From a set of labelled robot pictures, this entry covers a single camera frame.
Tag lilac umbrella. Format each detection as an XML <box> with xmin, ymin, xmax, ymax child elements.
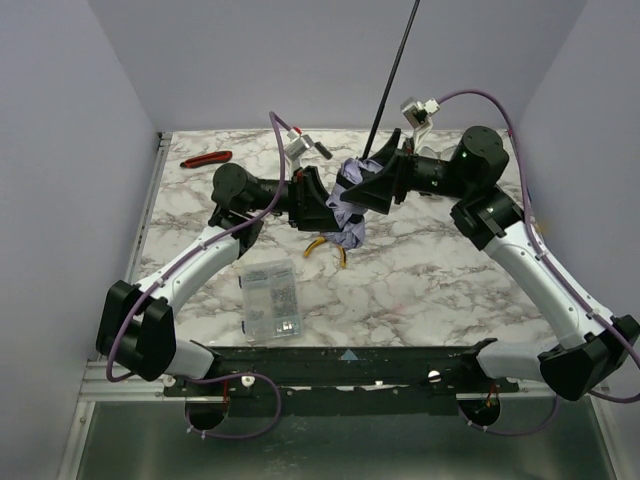
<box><xmin>325</xmin><ymin>0</ymin><xmax>421</xmax><ymax>250</ymax></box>

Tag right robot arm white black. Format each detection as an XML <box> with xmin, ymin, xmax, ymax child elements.
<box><xmin>337</xmin><ymin>126</ymin><xmax>639</xmax><ymax>401</ymax></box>

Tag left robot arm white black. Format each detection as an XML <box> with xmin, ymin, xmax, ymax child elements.
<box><xmin>96</xmin><ymin>163</ymin><xmax>345</xmax><ymax>382</ymax></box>

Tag yellow black needle-nose pliers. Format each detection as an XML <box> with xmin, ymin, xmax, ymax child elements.
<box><xmin>303</xmin><ymin>237</ymin><xmax>351</xmax><ymax>271</ymax></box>

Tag small black bar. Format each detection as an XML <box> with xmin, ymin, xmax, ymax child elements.
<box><xmin>314</xmin><ymin>142</ymin><xmax>333</xmax><ymax>159</ymax></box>

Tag clear plastic screw box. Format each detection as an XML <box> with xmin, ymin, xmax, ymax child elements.
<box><xmin>239</xmin><ymin>259</ymin><xmax>302</xmax><ymax>344</ymax></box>

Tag red black utility knife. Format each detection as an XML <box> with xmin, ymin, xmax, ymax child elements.
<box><xmin>180</xmin><ymin>150</ymin><xmax>233</xmax><ymax>169</ymax></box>

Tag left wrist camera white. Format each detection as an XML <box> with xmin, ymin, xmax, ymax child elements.
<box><xmin>285</xmin><ymin>128</ymin><xmax>314</xmax><ymax>175</ymax></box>

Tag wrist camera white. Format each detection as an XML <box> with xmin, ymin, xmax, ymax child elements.
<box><xmin>401</xmin><ymin>97</ymin><xmax>440</xmax><ymax>151</ymax></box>
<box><xmin>285</xmin><ymin>128</ymin><xmax>314</xmax><ymax>175</ymax></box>

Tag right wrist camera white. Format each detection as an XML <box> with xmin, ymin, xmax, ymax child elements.
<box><xmin>401</xmin><ymin>97</ymin><xmax>440</xmax><ymax>151</ymax></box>

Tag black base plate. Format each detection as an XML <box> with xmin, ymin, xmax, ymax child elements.
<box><xmin>164</xmin><ymin>346</ymin><xmax>519</xmax><ymax>416</ymax></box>

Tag aluminium rail frame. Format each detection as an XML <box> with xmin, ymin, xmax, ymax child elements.
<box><xmin>54</xmin><ymin>132</ymin><xmax>174</xmax><ymax>480</ymax></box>

